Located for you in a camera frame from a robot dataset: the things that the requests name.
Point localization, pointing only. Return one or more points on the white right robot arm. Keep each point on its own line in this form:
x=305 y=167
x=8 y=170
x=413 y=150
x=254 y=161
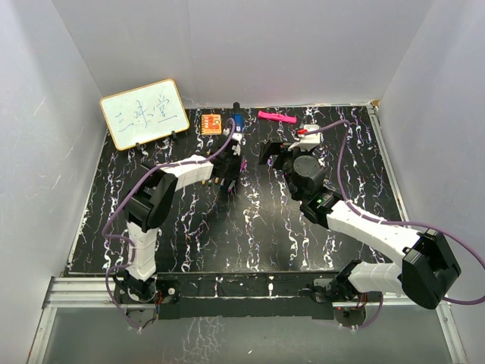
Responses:
x=422 y=265

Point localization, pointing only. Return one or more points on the white pen purple tip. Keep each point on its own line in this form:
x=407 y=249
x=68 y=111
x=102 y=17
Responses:
x=230 y=187

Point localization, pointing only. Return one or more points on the blue stapler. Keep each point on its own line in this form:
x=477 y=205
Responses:
x=238 y=120

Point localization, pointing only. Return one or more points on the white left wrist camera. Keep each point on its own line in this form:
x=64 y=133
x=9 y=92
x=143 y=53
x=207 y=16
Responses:
x=235 y=144

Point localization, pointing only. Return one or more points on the pink utility knife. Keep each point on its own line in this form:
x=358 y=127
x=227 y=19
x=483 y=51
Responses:
x=277 y=117

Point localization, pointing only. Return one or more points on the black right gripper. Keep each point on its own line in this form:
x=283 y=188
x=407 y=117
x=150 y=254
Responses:
x=280 y=149

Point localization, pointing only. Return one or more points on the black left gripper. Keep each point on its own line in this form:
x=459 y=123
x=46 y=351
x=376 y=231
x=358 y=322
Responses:
x=234 y=174

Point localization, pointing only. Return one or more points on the orange spiral notepad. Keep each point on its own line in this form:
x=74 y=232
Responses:
x=211 y=125

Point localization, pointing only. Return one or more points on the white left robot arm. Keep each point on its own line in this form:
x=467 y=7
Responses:
x=149 y=206

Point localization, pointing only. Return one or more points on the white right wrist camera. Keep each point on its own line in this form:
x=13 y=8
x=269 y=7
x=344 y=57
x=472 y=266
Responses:
x=308 y=137

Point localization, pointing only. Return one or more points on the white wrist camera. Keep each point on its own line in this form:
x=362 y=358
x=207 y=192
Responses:
x=308 y=137
x=235 y=144

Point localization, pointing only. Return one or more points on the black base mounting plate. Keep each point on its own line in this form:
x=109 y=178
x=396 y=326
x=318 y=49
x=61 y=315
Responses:
x=236 y=295

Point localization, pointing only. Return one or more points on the small whiteboard with writing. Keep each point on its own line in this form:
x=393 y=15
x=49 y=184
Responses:
x=144 y=114

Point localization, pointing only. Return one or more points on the aluminium front rail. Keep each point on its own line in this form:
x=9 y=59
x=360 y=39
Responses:
x=92 y=293

